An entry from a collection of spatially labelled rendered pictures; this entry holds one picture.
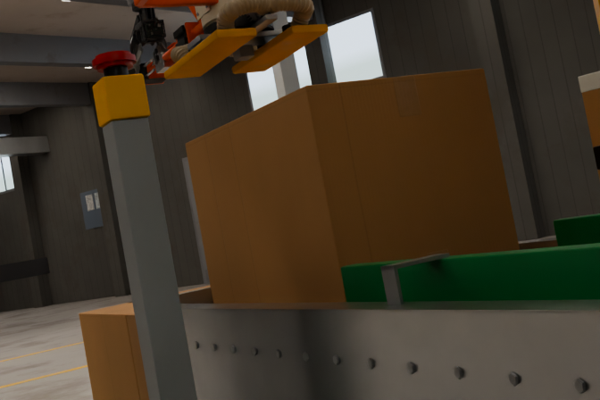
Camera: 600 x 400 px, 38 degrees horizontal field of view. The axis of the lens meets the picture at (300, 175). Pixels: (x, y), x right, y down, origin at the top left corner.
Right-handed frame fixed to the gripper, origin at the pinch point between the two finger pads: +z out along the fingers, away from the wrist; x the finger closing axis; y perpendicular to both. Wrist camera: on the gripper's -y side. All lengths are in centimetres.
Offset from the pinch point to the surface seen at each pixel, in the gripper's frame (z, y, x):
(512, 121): -20, -556, 654
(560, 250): 61, 175, -22
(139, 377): 90, -9, -17
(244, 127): 32, 92, -17
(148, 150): 37, 115, -45
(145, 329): 65, 114, -51
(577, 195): 82, -514, 695
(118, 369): 89, -32, -17
